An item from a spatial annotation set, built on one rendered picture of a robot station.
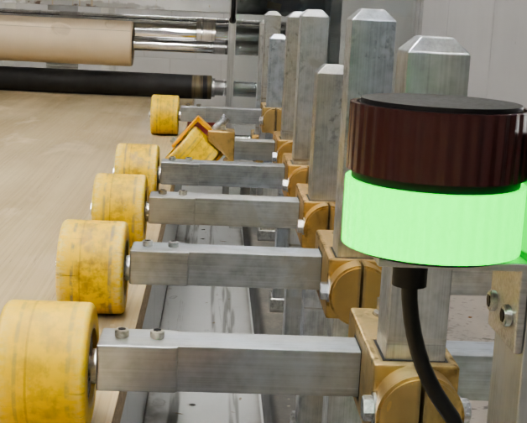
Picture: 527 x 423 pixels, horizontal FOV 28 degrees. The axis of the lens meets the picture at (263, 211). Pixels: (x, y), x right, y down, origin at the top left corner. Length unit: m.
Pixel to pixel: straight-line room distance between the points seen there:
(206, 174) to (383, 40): 0.59
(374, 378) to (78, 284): 0.34
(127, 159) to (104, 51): 1.55
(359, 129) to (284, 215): 0.81
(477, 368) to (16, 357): 0.28
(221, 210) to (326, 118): 0.16
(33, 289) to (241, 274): 0.21
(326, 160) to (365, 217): 0.76
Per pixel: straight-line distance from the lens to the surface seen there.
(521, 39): 7.26
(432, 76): 0.59
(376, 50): 0.84
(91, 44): 2.91
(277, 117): 2.06
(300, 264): 0.90
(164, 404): 1.49
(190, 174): 1.38
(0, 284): 1.01
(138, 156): 1.37
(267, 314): 1.63
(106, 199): 1.12
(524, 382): 0.36
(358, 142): 0.34
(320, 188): 1.10
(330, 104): 1.09
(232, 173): 1.39
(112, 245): 0.88
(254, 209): 1.14
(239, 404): 1.49
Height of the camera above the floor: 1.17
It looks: 11 degrees down
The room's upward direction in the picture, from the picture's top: 3 degrees clockwise
